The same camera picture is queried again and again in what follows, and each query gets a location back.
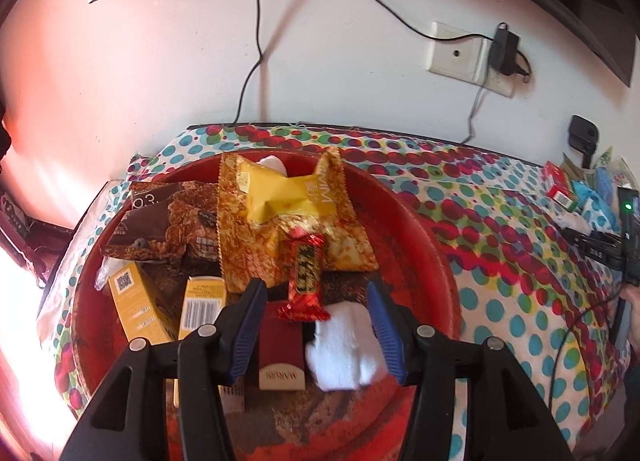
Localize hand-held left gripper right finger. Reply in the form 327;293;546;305
366;281;576;461

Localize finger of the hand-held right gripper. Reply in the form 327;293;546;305
562;226;623;249
582;241;626;272

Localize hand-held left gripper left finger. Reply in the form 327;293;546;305
60;278;269;461

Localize white sock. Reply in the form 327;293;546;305
555;208;588;232
305;302;391;391
256;155;291;176

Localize dark red cosmetic box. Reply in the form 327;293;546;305
258;313;307;391

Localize yellow barcode medicine box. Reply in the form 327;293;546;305
172;276;246;414

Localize red round tray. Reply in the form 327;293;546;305
70;153;462;461

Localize red candy bar wrapper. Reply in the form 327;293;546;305
276;232;332;323

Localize yellow cartoon medicine box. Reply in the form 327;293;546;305
108;261;180;342

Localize yellow golden snack bag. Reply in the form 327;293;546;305
217;150;378;292

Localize brown snack bag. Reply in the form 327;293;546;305
101;180;223;264

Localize person's right hand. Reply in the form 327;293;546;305
619;285;640;337

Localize red green medicine box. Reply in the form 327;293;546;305
542;161;581;209

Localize clear plastic bag green contents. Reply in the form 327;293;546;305
560;146;640;192

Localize polka dot blanket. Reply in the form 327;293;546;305
37;123;640;461

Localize black phone holder clamp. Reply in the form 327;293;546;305
570;114;601;169

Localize black power adapter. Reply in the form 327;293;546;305
489;23;521;76

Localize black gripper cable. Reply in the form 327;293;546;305
547;286;623;407

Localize adapter cable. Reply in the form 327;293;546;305
465;83;488;142

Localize white power wall socket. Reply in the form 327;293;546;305
482;41;521;98

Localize black plug with cable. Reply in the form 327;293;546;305
341;0;533;84

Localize white antenna wall outlet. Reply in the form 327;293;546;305
426;22;493;84

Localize thin black cable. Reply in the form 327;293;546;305
232;0;293;126

